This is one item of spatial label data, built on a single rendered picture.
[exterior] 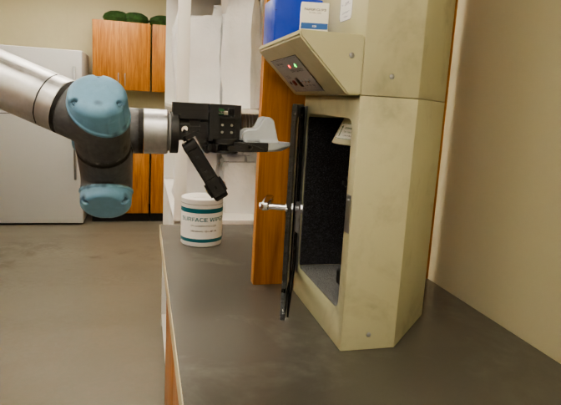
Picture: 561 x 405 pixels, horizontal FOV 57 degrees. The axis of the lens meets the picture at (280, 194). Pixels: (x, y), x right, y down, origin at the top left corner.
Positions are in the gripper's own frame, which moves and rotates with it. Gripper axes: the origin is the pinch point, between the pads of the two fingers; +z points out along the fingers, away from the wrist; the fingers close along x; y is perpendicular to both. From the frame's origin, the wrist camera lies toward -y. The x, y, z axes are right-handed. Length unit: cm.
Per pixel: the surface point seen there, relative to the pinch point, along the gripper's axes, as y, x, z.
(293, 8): 26.7, 15.0, 4.5
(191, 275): -37, 39, -12
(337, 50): 17.0, -6.1, 6.7
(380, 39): 19.4, -6.1, 14.2
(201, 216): -27, 65, -7
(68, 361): -131, 180, -61
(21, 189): -94, 482, -144
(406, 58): 16.6, -6.1, 19.4
